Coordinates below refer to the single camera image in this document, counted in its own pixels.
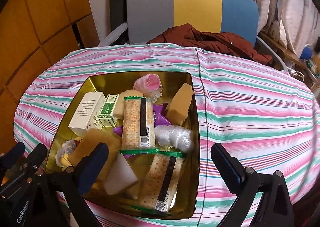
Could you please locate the green cracker packet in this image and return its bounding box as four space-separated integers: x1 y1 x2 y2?
121 96 156 150

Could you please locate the clear plastic bottle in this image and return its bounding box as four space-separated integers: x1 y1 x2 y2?
155 125 194 154

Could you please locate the brown sponge slab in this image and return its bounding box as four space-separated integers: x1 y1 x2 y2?
68 129 121 181

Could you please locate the white foam block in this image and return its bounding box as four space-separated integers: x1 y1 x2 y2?
104 154 138 196

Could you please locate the white carton box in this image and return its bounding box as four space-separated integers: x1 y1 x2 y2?
68 92 106 137

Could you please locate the green white small box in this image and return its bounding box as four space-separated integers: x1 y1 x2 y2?
98 94 119 128

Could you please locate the beige round sponge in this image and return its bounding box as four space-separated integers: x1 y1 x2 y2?
113 90 143 120

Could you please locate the striped pink green bedsheet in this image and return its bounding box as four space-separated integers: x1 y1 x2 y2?
14 44 319 226

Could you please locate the gold metal tin box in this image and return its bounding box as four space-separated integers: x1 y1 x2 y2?
45 71 201 220

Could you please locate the purple snack packet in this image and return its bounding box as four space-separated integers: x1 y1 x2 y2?
112 103 171 137

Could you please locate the pink tape roll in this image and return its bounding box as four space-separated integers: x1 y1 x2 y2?
133 74 163 103

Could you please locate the tan sponge block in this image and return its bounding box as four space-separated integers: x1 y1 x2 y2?
166 83 194 126

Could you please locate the wooden desk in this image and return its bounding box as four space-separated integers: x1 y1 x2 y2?
258 32 319 84

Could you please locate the wooden wardrobe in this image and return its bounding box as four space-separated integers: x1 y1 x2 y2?
1 0 99 153

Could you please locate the blue round object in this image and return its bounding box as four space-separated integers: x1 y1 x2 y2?
300 44 314 60

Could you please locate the rust red jacket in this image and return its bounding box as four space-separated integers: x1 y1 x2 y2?
148 23 272 65

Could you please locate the grey yellow blue chair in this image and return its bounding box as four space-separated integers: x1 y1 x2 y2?
126 0 287 71

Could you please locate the black rolled mat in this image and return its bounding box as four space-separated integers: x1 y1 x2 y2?
109 0 129 45

